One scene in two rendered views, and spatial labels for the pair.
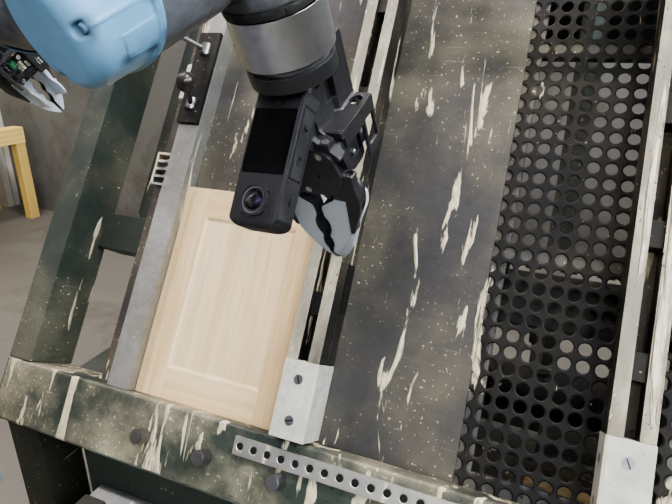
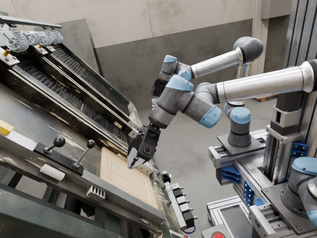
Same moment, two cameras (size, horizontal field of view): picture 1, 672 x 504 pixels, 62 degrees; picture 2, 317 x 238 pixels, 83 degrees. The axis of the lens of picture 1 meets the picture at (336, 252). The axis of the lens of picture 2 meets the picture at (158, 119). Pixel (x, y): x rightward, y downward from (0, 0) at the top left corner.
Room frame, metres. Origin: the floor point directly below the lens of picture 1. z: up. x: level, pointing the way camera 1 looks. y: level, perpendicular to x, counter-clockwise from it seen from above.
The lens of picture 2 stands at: (1.16, 0.98, 1.83)
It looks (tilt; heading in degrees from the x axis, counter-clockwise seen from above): 27 degrees down; 237
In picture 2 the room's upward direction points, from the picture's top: 10 degrees counter-clockwise
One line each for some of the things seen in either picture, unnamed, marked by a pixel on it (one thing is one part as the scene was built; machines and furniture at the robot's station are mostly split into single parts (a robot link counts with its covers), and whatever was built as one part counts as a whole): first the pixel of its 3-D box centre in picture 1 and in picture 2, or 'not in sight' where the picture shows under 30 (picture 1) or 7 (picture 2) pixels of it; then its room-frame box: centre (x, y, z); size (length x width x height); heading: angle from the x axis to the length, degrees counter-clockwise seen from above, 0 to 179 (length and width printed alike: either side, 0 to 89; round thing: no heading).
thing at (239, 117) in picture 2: not in sight; (239, 119); (0.19, 0.43, 1.20); 0.13 x 0.12 x 0.14; 48
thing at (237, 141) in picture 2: not in sight; (239, 135); (0.19, 0.44, 1.09); 0.15 x 0.15 x 0.10
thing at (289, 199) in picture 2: not in sight; (303, 194); (0.43, 0.87, 1.09); 0.15 x 0.15 x 0.10
